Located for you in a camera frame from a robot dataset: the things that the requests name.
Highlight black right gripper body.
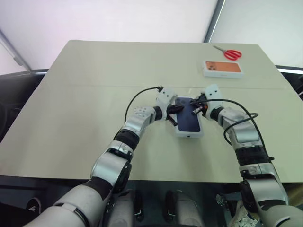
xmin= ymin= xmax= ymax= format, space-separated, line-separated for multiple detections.
xmin=196 ymin=94 xmax=209 ymax=117

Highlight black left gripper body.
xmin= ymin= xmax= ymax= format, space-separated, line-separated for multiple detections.
xmin=166 ymin=104 xmax=181 ymax=119

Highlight dark blue smartphone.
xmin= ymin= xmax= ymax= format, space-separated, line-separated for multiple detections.
xmin=176 ymin=96 xmax=202 ymax=132

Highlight white phone box base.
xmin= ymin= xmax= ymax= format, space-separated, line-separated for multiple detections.
xmin=174 ymin=96 xmax=205 ymax=139

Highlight white box with orange phone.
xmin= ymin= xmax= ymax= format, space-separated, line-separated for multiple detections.
xmin=202 ymin=60 xmax=245 ymax=78

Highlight black robot pelvis part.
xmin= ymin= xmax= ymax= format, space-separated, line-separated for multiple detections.
xmin=134 ymin=186 xmax=145 ymax=216

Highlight grey rounded right robot leg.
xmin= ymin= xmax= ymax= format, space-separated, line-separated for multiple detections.
xmin=165 ymin=189 xmax=202 ymax=227

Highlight grey rounded robot leg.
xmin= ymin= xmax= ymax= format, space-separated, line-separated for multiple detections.
xmin=165 ymin=189 xmax=202 ymax=227
xmin=110 ymin=189 xmax=136 ymax=227

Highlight dark furniture with white strip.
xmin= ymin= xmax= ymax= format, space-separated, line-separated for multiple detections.
xmin=276 ymin=65 xmax=303 ymax=100

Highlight grey rounded left robot leg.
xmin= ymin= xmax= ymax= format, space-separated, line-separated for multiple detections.
xmin=110 ymin=189 xmax=136 ymax=227

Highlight white crumpled cloth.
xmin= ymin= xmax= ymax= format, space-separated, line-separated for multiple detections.
xmin=233 ymin=204 xmax=258 ymax=227

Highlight black furniture beside table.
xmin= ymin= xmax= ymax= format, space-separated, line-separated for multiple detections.
xmin=0 ymin=68 xmax=49 ymax=147

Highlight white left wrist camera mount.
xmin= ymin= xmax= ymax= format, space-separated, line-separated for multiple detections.
xmin=155 ymin=87 xmax=178 ymax=112

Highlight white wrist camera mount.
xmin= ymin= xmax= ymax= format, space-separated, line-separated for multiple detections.
xmin=202 ymin=84 xmax=224 ymax=119
xmin=155 ymin=87 xmax=178 ymax=112

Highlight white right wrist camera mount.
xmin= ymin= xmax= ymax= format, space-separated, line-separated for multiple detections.
xmin=202 ymin=84 xmax=224 ymax=119

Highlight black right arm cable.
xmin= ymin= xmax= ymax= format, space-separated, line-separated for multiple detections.
xmin=189 ymin=99 xmax=275 ymax=163

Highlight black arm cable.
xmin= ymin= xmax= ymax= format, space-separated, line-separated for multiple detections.
xmin=189 ymin=99 xmax=275 ymax=163
xmin=124 ymin=85 xmax=164 ymax=128

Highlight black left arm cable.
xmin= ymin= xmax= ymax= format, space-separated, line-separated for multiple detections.
xmin=124 ymin=85 xmax=164 ymax=128

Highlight red handled scissors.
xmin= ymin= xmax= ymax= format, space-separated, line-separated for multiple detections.
xmin=213 ymin=45 xmax=242 ymax=60

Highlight dark window frame post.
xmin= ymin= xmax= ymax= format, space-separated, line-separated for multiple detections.
xmin=204 ymin=0 xmax=225 ymax=43

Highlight grey slanted frame post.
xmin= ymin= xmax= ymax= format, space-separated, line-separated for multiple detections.
xmin=0 ymin=29 xmax=33 ymax=71

